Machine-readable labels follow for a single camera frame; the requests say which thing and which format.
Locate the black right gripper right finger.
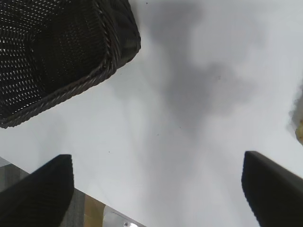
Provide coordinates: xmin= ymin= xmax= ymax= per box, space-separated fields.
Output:
xmin=241 ymin=150 xmax=303 ymax=227

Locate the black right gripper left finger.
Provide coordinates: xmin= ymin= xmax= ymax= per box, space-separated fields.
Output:
xmin=0 ymin=154 xmax=75 ymax=227

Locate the long striped bread loaf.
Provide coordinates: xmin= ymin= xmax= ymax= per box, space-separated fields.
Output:
xmin=293 ymin=118 xmax=303 ymax=145

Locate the dark brown wicker basket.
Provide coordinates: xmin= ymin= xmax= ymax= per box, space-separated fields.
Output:
xmin=0 ymin=0 xmax=142 ymax=130

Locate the yellow tape strip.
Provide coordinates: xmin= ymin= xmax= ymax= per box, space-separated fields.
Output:
xmin=83 ymin=192 xmax=106 ymax=227

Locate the transparent plastic floor sheet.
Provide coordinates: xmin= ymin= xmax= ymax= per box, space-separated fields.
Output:
xmin=103 ymin=204 xmax=148 ymax=227

